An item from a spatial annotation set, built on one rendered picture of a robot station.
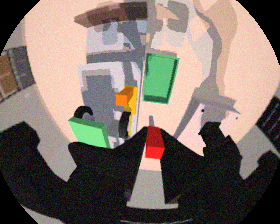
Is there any white ramp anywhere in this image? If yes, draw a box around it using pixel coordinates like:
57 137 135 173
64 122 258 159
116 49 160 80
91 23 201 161
73 0 148 148

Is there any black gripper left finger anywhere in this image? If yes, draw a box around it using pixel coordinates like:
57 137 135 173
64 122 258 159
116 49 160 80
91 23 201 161
68 125 148 202

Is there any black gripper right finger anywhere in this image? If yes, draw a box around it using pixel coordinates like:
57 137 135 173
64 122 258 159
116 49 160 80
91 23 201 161
159 128 244 205

